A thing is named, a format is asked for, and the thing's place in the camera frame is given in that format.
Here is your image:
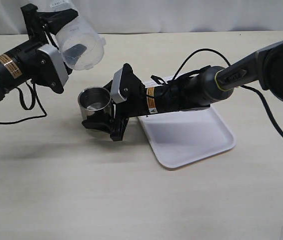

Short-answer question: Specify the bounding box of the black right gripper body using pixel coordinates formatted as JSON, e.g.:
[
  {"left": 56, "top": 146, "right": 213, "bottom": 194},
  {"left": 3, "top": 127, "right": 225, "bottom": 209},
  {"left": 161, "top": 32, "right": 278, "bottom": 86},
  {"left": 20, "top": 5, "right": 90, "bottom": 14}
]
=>
[{"left": 103, "top": 63, "right": 147, "bottom": 142}]

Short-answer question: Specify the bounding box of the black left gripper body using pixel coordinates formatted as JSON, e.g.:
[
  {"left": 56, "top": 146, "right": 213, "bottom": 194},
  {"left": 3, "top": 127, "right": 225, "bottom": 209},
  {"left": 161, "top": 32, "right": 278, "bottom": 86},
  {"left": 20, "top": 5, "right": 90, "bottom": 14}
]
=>
[{"left": 20, "top": 3, "right": 57, "bottom": 76}]

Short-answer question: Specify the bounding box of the clear plastic water pitcher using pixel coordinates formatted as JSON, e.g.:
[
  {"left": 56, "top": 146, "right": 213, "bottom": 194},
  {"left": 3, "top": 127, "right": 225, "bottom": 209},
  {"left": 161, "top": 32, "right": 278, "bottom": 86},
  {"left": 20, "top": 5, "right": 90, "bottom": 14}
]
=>
[{"left": 55, "top": 13, "right": 106, "bottom": 71}]

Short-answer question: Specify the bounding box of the stainless steel cup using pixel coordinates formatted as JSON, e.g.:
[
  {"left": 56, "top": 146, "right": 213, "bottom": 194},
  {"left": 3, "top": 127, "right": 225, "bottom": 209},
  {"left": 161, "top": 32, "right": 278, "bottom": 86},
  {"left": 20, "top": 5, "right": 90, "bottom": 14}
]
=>
[{"left": 77, "top": 86, "right": 112, "bottom": 122}]

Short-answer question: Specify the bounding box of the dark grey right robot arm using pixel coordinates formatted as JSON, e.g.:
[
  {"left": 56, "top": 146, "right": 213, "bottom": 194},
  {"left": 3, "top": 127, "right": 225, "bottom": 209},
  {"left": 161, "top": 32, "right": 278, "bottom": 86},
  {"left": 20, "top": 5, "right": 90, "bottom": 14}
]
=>
[{"left": 78, "top": 40, "right": 283, "bottom": 141}]

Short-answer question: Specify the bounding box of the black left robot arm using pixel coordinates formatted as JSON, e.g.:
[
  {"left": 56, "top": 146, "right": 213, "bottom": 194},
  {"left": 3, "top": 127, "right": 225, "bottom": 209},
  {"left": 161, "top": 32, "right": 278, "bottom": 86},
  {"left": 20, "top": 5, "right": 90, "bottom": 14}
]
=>
[{"left": 0, "top": 3, "right": 79, "bottom": 101}]

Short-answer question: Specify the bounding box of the white backdrop curtain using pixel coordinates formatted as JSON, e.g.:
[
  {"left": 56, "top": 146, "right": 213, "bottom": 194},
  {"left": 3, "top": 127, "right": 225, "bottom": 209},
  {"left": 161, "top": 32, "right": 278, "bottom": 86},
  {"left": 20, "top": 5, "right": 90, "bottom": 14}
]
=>
[{"left": 0, "top": 0, "right": 283, "bottom": 35}]

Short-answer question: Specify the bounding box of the white rectangular plastic tray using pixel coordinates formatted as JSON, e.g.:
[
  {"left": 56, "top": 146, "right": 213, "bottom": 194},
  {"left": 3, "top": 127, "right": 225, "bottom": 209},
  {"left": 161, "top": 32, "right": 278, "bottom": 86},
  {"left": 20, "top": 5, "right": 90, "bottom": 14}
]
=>
[{"left": 137, "top": 74, "right": 237, "bottom": 172}]

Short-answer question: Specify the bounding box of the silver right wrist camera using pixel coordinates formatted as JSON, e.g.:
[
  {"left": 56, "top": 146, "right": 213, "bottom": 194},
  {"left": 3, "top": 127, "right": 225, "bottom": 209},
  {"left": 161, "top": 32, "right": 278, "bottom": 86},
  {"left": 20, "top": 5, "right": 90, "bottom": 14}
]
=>
[{"left": 110, "top": 68, "right": 127, "bottom": 104}]

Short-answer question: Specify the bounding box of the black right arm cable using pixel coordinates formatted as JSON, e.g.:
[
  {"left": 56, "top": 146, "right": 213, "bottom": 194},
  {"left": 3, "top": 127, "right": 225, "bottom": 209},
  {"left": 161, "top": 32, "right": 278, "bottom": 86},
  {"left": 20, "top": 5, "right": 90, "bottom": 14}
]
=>
[{"left": 150, "top": 48, "right": 283, "bottom": 153}]

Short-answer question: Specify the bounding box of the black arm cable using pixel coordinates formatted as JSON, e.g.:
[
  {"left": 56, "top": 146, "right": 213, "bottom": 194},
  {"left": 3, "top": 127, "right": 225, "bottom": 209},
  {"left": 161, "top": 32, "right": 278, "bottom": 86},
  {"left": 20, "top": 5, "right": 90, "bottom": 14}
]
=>
[
  {"left": 0, "top": 24, "right": 59, "bottom": 125},
  {"left": 150, "top": 48, "right": 283, "bottom": 153}
]

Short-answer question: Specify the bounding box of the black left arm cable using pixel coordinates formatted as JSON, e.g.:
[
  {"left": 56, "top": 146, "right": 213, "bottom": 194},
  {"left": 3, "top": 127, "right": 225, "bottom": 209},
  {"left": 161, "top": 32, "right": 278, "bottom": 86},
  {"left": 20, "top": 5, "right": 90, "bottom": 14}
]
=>
[{"left": 0, "top": 24, "right": 59, "bottom": 125}]

